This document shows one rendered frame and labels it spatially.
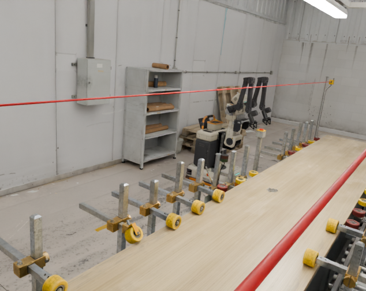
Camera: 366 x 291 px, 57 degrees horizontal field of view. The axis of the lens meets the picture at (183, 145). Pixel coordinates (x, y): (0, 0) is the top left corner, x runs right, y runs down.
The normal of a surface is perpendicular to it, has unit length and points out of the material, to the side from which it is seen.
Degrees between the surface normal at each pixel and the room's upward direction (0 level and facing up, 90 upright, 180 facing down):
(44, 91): 90
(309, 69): 90
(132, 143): 90
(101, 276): 0
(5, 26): 90
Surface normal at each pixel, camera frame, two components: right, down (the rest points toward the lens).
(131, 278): 0.09, -0.96
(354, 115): -0.59, 0.17
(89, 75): 0.80, 0.23
